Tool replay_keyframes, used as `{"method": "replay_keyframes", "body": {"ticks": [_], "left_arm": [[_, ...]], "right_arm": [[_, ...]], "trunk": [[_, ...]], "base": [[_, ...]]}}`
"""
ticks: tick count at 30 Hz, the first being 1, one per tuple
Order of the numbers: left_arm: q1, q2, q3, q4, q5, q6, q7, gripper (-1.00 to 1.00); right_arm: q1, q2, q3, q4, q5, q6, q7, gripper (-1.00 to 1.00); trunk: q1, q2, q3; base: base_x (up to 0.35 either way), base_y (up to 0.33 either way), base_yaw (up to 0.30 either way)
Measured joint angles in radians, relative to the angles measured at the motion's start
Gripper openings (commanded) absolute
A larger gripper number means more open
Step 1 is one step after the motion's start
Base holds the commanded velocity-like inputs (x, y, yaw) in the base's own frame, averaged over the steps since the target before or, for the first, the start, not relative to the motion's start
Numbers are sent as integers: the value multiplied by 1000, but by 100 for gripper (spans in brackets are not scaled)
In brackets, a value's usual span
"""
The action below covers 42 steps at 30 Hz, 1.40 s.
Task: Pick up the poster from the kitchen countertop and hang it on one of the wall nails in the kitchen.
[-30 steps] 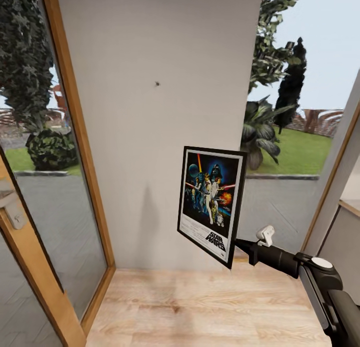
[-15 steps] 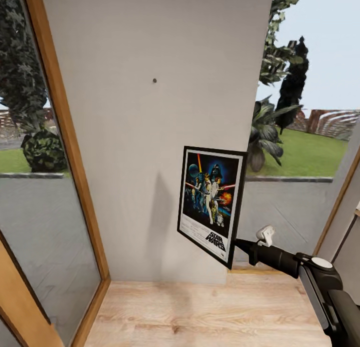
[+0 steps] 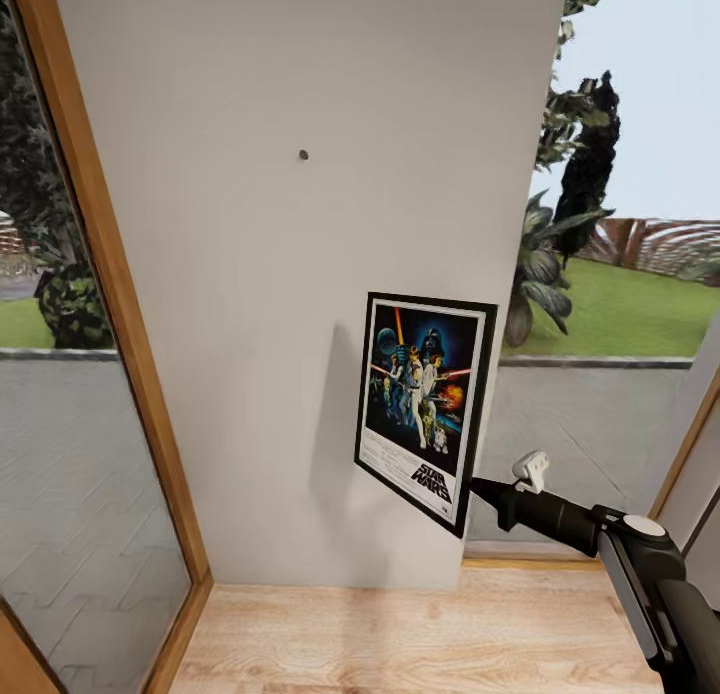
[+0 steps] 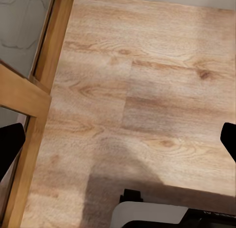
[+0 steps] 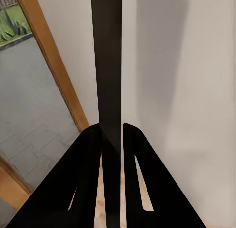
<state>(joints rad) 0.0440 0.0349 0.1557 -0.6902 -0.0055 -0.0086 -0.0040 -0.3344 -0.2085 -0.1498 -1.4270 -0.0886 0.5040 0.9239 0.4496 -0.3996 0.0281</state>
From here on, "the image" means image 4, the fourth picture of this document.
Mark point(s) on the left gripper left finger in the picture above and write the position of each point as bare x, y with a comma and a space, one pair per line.
12, 138

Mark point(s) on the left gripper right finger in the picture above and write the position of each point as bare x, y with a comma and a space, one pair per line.
228, 138

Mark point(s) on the door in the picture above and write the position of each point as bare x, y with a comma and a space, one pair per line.
31, 38

